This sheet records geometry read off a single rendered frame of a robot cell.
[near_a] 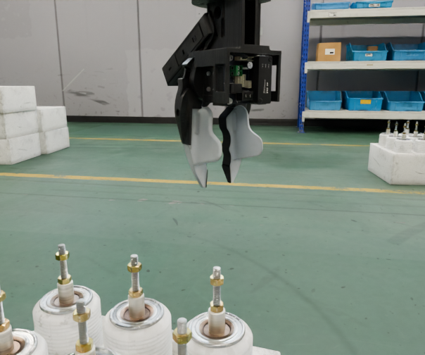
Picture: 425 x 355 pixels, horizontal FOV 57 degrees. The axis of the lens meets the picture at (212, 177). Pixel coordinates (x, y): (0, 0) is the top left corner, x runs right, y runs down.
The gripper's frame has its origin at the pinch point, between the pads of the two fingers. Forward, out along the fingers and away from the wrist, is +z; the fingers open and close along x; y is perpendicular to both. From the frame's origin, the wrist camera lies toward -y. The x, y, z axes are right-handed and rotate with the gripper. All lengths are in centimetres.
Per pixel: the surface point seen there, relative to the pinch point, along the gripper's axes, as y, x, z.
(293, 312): -23, 41, 46
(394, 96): -230, 429, 6
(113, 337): -6.8, -11.4, 21.9
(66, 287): -17.1, -14.4, 18.6
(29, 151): -283, 28, 41
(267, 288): -36, 44, 46
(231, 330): 2.1, 1.3, 21.0
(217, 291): 1.0, -0.2, 15.4
